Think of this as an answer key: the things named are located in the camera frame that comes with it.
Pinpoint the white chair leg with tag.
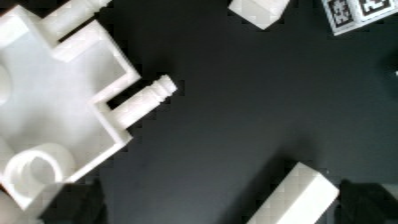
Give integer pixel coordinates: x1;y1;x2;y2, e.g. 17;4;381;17
228;0;290;30

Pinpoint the white tagged leg block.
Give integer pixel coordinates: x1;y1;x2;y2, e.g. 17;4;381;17
322;0;398;35

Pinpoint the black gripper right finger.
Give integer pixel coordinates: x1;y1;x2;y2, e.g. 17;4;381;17
338;180;398;224

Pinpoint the white obstacle wall bar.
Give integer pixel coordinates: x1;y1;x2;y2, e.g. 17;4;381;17
248;163;340;224

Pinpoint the white chair seat part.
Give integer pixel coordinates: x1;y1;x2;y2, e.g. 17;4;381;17
0;0;178;207

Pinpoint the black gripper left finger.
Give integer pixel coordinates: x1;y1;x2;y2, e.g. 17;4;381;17
40;181;109;224

